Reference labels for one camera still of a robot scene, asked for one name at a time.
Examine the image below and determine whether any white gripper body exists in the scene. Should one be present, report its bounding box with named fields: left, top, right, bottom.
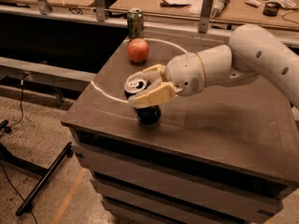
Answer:
left=165, top=53, right=206, bottom=97

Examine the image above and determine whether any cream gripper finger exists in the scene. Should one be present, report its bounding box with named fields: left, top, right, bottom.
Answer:
left=128, top=82, right=178, bottom=108
left=142, top=63, right=166, bottom=82

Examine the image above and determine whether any blue pepsi can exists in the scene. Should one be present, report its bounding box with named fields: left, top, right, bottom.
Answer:
left=124, top=75, right=161, bottom=125

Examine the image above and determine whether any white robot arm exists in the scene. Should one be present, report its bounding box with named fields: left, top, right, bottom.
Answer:
left=127, top=24, right=299, bottom=108

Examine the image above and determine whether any green soda can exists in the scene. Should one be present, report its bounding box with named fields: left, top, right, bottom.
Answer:
left=127, top=7, right=144, bottom=39

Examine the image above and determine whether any red apple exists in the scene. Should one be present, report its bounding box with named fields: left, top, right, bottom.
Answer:
left=127, top=38, right=150, bottom=63

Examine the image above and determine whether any grey handheld tool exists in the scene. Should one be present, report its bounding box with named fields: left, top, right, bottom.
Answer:
left=212, top=0, right=230, bottom=17

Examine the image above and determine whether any grey drawer cabinet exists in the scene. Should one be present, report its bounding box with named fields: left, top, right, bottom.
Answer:
left=63, top=29, right=299, bottom=224

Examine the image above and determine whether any black round cup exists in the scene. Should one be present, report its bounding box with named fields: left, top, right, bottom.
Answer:
left=263, top=2, right=280, bottom=17

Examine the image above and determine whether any black metal stand base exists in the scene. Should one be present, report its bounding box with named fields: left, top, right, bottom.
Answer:
left=0, top=121, right=71, bottom=224

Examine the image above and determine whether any metal bracket post right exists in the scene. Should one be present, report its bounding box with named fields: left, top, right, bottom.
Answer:
left=198, top=0, right=214, bottom=34

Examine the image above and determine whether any metal bracket post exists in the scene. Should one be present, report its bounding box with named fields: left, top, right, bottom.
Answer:
left=94, top=0, right=107, bottom=21
left=198, top=0, right=214, bottom=34
left=37, top=0, right=52, bottom=15

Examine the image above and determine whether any metal bracket post centre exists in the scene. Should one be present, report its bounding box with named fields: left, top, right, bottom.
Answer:
left=94, top=0, right=107, bottom=21

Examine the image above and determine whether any metal bracket post left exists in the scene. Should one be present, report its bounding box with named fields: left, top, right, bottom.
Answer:
left=37, top=0, right=52, bottom=15

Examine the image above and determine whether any black floor cable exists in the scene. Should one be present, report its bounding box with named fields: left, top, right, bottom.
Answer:
left=0, top=72, right=40, bottom=224

